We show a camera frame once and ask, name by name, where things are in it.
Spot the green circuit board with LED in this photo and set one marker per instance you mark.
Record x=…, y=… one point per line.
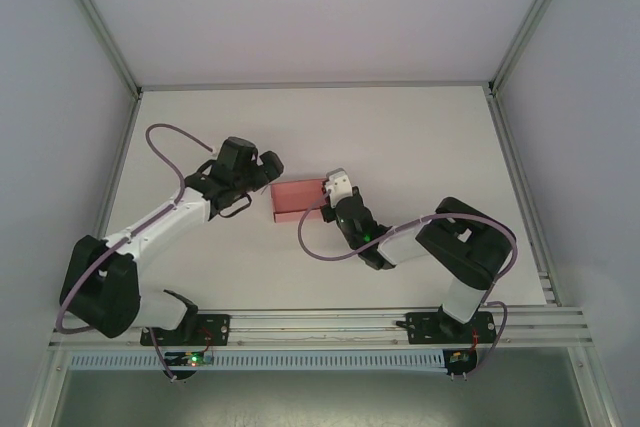
x=197, y=359

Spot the aluminium mounting rail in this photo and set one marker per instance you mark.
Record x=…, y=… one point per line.
x=320, y=319

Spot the aluminium frame crossbar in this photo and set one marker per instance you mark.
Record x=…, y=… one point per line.
x=315, y=85

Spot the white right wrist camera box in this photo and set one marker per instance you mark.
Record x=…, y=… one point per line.
x=337, y=186

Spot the aluminium frame post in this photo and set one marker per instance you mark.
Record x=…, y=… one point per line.
x=532, y=22
x=95, y=22

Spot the pink paper box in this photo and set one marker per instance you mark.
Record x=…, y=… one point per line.
x=295, y=199

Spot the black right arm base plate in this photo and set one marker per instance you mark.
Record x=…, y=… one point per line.
x=422, y=329

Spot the aluminium table side rail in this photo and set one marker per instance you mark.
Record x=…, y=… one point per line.
x=510, y=147
x=122, y=147

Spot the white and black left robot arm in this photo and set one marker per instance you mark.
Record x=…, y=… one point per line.
x=160, y=219

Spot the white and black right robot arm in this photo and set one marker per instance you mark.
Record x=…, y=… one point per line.
x=465, y=247

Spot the small green circuit board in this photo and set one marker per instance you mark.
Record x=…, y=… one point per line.
x=459, y=358

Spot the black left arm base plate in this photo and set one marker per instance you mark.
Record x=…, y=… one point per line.
x=217, y=324

